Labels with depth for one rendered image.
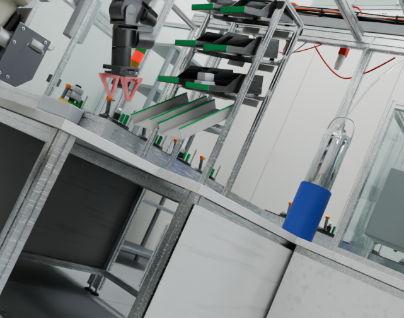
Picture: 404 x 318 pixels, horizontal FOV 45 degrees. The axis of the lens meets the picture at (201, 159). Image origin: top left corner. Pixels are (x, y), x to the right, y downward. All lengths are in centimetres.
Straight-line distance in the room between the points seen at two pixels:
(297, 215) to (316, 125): 370
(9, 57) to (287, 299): 133
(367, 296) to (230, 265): 53
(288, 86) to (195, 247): 510
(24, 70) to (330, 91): 499
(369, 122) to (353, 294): 392
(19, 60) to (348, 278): 135
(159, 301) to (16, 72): 75
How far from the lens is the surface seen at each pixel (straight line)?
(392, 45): 289
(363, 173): 213
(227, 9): 191
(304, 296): 198
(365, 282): 193
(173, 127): 182
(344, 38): 300
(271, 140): 621
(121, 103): 235
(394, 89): 578
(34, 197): 134
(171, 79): 187
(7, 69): 141
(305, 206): 232
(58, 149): 133
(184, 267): 148
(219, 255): 161
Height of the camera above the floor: 78
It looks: 6 degrees up
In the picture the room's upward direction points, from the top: 24 degrees clockwise
